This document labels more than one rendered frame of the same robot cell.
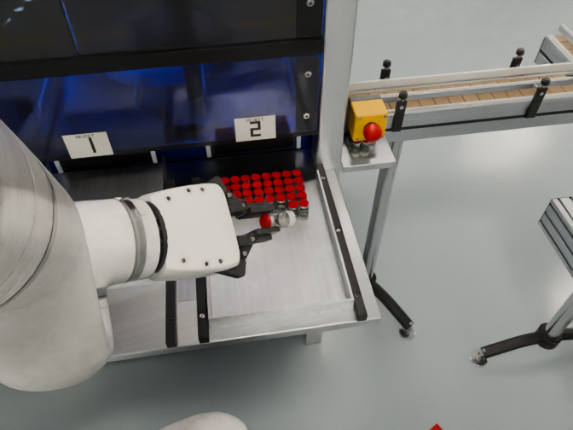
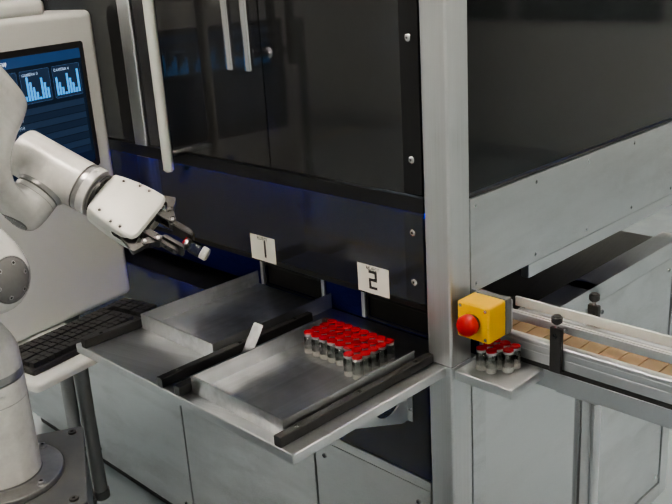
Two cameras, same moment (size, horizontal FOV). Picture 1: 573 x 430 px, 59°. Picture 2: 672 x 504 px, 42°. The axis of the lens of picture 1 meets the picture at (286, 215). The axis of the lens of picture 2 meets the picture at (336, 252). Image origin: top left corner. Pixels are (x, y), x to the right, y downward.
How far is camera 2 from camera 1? 1.27 m
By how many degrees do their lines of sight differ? 53
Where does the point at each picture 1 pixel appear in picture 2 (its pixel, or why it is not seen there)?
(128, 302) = (180, 356)
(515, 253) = not seen: outside the picture
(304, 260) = (309, 398)
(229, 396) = not seen: outside the picture
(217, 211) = (145, 205)
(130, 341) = (148, 371)
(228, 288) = (237, 381)
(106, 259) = (58, 176)
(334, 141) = (442, 327)
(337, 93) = (439, 264)
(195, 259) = (106, 214)
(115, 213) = (82, 162)
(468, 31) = not seen: outside the picture
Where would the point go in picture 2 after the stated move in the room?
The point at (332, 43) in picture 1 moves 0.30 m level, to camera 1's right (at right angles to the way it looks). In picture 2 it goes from (430, 205) to (559, 241)
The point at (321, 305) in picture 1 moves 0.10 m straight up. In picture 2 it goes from (260, 412) to (254, 359)
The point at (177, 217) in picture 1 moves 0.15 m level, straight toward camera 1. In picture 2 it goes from (117, 190) to (41, 214)
